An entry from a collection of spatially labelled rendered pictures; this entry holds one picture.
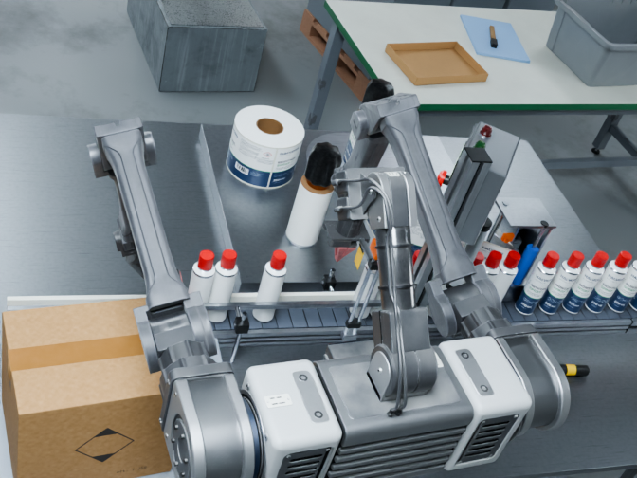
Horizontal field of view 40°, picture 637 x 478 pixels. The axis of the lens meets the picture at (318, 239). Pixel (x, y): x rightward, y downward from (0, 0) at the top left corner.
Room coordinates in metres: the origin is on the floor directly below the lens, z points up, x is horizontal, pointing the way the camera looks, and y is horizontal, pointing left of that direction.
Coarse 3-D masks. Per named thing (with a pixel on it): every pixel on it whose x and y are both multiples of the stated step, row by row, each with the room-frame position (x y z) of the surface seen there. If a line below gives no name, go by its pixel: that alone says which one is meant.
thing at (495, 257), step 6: (492, 252) 1.74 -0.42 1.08; (498, 252) 1.75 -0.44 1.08; (492, 258) 1.72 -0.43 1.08; (498, 258) 1.72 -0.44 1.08; (486, 264) 1.73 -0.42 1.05; (492, 264) 1.72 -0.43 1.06; (498, 264) 1.73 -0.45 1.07; (486, 270) 1.72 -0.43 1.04; (492, 270) 1.72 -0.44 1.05; (498, 270) 1.73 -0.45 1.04; (492, 276) 1.71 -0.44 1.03; (492, 282) 1.72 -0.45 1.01
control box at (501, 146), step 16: (480, 128) 1.63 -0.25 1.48; (496, 128) 1.65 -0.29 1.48; (496, 144) 1.58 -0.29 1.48; (512, 144) 1.60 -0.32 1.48; (496, 160) 1.52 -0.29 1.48; (512, 160) 1.55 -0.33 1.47; (496, 176) 1.48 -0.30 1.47; (480, 192) 1.48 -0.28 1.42; (496, 192) 1.48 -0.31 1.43; (480, 208) 1.48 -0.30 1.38; (464, 224) 1.48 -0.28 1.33; (480, 224) 1.48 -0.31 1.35; (464, 240) 1.48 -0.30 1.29
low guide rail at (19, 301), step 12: (12, 300) 1.27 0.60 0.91; (24, 300) 1.28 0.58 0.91; (36, 300) 1.29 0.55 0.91; (48, 300) 1.30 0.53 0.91; (60, 300) 1.31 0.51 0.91; (72, 300) 1.32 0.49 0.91; (84, 300) 1.33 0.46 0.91; (96, 300) 1.34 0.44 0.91; (108, 300) 1.36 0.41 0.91; (240, 300) 1.49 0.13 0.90; (252, 300) 1.51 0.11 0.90; (288, 300) 1.55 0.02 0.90; (300, 300) 1.56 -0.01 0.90; (312, 300) 1.57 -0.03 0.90; (324, 300) 1.59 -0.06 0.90; (336, 300) 1.60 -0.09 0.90
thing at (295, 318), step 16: (512, 304) 1.81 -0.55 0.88; (560, 304) 1.88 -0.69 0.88; (272, 320) 1.48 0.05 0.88; (288, 320) 1.50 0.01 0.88; (304, 320) 1.52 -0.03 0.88; (320, 320) 1.54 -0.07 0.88; (336, 320) 1.55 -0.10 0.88; (368, 320) 1.59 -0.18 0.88; (432, 320) 1.66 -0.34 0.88; (512, 320) 1.75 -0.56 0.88; (528, 320) 1.77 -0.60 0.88; (544, 320) 1.80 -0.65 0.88; (560, 320) 1.82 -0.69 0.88; (576, 320) 1.84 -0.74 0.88
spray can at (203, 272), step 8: (200, 256) 1.40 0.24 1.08; (208, 256) 1.41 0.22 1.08; (200, 264) 1.40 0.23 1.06; (208, 264) 1.40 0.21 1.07; (192, 272) 1.40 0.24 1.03; (200, 272) 1.40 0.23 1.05; (208, 272) 1.40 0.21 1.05; (192, 280) 1.40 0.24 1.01; (200, 280) 1.39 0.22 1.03; (208, 280) 1.40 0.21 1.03; (192, 288) 1.39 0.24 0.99; (200, 288) 1.39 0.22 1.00; (208, 288) 1.40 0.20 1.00; (208, 296) 1.40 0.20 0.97
